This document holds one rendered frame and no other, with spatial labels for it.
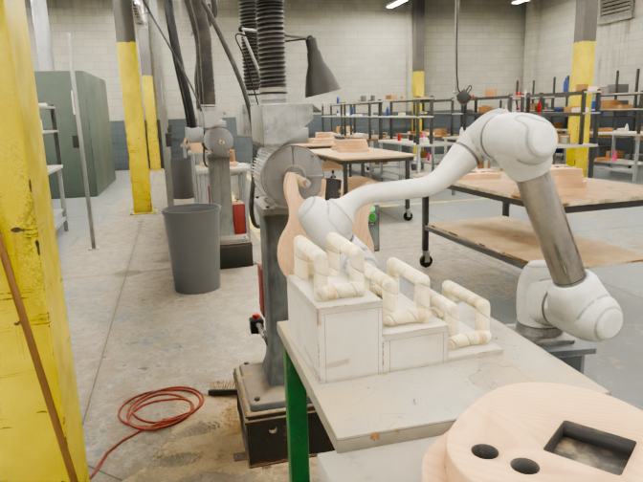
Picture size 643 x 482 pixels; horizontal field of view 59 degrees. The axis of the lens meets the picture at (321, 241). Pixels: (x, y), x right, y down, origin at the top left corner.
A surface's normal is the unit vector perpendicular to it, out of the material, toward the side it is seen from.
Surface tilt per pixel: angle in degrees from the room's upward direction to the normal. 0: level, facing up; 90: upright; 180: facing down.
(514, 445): 0
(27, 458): 90
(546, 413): 0
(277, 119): 90
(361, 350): 90
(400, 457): 0
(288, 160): 82
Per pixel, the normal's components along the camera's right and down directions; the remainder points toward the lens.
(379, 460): -0.03, -0.97
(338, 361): 0.29, 0.20
